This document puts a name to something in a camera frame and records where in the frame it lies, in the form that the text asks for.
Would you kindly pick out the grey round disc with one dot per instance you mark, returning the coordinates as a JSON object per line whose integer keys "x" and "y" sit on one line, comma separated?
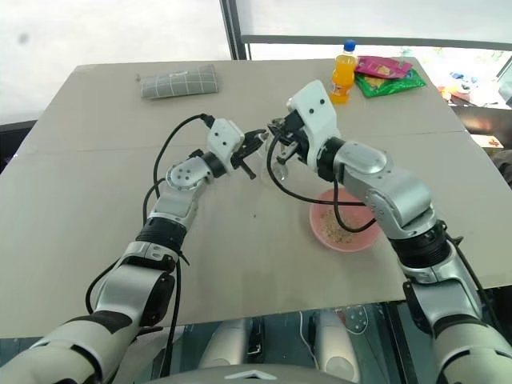
{"x": 357, "y": 319}

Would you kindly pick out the white rounded robot leg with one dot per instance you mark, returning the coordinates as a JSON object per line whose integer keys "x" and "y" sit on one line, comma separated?
{"x": 226, "y": 340}
{"x": 334, "y": 340}

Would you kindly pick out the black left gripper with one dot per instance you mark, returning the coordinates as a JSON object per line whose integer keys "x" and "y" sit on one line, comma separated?
{"x": 247, "y": 148}

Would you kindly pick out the clear glass cup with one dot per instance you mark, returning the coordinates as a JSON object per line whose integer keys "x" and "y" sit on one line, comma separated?
{"x": 285, "y": 170}

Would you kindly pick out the oatmeal flakes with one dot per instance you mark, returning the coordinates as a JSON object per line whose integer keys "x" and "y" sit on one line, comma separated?
{"x": 340, "y": 236}

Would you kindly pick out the clear glass mug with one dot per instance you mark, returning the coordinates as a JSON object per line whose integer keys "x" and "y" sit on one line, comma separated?
{"x": 266, "y": 168}

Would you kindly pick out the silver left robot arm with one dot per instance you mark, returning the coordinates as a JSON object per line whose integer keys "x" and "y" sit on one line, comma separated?
{"x": 120, "y": 288}

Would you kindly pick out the white rounded left robot leg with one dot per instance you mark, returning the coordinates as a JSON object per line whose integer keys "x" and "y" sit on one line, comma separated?
{"x": 226, "y": 340}

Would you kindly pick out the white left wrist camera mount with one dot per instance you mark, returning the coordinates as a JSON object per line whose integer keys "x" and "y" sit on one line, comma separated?
{"x": 224, "y": 138}

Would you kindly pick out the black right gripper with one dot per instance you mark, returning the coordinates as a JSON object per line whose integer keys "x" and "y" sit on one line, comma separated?
{"x": 298, "y": 134}

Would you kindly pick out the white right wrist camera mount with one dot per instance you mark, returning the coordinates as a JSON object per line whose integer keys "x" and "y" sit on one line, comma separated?
{"x": 316, "y": 112}

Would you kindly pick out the grey grid pattern pouch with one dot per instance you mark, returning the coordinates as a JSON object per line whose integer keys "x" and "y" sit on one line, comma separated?
{"x": 180, "y": 82}

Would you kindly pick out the dark rounded object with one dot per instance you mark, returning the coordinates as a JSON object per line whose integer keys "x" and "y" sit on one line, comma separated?
{"x": 504, "y": 164}

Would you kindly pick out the magenta snack packet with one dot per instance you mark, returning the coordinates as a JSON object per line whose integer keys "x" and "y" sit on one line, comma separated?
{"x": 380, "y": 66}

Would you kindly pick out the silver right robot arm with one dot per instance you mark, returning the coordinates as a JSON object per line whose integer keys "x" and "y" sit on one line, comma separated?
{"x": 400, "y": 192}

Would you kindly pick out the white rounded right robot leg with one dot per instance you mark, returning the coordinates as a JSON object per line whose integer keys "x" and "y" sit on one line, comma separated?
{"x": 334, "y": 340}

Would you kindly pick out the dark window frame post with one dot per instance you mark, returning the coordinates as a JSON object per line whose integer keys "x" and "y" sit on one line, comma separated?
{"x": 235, "y": 28}

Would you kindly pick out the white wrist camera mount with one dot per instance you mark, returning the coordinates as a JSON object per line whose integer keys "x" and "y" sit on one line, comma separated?
{"x": 316, "y": 112}
{"x": 224, "y": 138}

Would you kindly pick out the green snack packet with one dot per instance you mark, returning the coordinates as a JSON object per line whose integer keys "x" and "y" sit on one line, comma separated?
{"x": 384, "y": 86}

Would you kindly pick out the grey robot torso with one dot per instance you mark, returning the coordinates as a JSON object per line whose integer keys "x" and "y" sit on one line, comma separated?
{"x": 248, "y": 376}

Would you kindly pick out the grey metal railing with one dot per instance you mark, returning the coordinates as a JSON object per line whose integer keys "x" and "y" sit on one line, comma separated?
{"x": 380, "y": 40}

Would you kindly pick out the orange juice bottle blue cap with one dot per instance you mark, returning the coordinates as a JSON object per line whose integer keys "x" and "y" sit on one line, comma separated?
{"x": 342, "y": 80}

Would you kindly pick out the pink bowl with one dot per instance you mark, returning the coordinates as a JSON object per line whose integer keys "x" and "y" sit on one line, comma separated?
{"x": 320, "y": 224}

